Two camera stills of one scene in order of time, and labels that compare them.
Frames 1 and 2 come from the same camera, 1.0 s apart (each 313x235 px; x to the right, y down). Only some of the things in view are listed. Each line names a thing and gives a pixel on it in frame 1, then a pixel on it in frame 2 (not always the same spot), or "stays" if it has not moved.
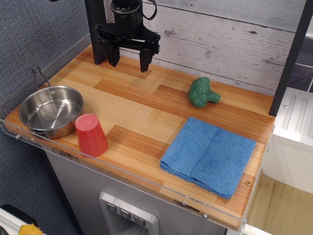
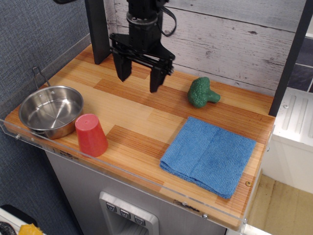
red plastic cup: x=93 y=142 stays
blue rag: x=209 y=155 stays
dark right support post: x=293 y=58 stays
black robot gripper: x=128 y=30 -> x=144 y=45
